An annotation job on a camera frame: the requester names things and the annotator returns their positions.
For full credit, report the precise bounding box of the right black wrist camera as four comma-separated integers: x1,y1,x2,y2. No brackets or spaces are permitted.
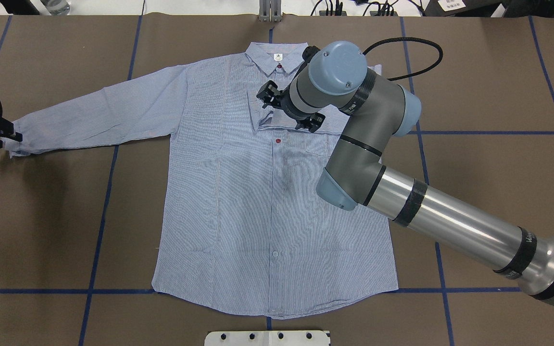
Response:
295,112,326,133

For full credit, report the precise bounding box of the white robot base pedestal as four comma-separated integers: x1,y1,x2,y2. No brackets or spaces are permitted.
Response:
204,330,332,346

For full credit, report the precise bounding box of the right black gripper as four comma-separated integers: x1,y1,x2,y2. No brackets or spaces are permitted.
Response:
257,82,306,121

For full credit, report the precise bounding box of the grey aluminium frame post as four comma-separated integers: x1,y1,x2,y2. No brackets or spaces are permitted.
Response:
259,0,283,23

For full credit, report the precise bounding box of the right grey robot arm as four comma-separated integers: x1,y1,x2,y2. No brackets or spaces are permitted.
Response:
256,41,554,306

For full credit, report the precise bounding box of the clear plastic water bottle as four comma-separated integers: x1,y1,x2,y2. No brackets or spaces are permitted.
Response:
40,0,71,16

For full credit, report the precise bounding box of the light blue striped shirt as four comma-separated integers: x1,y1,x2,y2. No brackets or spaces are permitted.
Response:
5,42,398,319

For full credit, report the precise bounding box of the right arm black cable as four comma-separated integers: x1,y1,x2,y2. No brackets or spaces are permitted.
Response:
363,37,444,81

